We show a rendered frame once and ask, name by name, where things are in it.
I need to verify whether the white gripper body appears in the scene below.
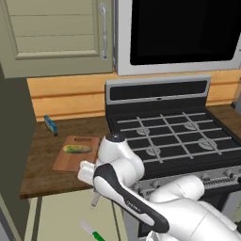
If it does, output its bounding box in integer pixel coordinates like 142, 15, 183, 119
77, 160, 97, 186

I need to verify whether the brown wooden cutting board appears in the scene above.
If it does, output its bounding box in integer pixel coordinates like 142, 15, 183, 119
52, 135, 102, 173

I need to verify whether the green cucumber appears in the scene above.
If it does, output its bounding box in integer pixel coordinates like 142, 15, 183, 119
62, 144, 93, 154

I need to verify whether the pale lower cupboard door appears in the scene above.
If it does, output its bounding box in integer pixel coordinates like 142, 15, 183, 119
37, 187, 115, 241

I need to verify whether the blue box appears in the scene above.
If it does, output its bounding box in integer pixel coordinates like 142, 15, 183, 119
43, 114, 59, 137

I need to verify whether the dark grey fridge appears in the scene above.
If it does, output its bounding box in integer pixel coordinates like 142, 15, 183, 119
0, 64, 38, 241

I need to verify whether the black and silver stove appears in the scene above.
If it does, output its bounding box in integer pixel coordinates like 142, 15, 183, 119
104, 73, 241, 241

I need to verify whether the pale green cupboard door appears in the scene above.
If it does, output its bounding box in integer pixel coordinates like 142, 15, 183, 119
0, 0, 114, 79

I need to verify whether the silver microwave oven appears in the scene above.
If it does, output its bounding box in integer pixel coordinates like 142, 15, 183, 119
113, 0, 241, 77

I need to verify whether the grey lower cupboard handle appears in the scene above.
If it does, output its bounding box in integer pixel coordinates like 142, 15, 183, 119
90, 189, 102, 207

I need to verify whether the green-handled knife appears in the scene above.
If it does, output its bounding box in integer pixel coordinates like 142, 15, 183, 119
79, 219, 106, 241

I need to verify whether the silver cupboard handle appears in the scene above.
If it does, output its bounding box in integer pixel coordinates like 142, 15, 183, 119
99, 2, 109, 61

